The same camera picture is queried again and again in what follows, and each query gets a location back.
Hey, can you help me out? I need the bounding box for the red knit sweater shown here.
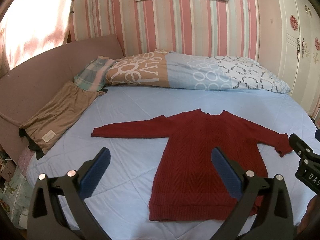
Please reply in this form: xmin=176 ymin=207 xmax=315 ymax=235
xmin=92 ymin=109 xmax=292 ymax=221

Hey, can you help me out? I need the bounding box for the light blue bed sheet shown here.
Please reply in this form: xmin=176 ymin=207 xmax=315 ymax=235
xmin=27 ymin=86 xmax=319 ymax=239

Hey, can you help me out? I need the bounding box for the folded brown garment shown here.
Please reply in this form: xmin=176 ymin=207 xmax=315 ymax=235
xmin=19 ymin=81 xmax=107 ymax=159

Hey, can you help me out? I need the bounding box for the pink upholstered headboard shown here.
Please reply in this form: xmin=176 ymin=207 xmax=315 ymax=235
xmin=0 ymin=35 xmax=124 ymax=162

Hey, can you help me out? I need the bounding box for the white floral wardrobe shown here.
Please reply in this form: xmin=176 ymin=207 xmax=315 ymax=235
xmin=278 ymin=0 xmax=319 ymax=117

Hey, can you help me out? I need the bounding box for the plaid green pink pillow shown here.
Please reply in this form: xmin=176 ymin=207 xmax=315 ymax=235
xmin=74 ymin=56 xmax=116 ymax=92

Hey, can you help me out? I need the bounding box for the patterned blue brown duvet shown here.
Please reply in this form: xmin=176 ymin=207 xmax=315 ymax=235
xmin=106 ymin=50 xmax=290 ymax=94

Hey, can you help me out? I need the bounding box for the bright pink curtain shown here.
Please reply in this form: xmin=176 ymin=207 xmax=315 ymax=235
xmin=1 ymin=0 xmax=73 ymax=76

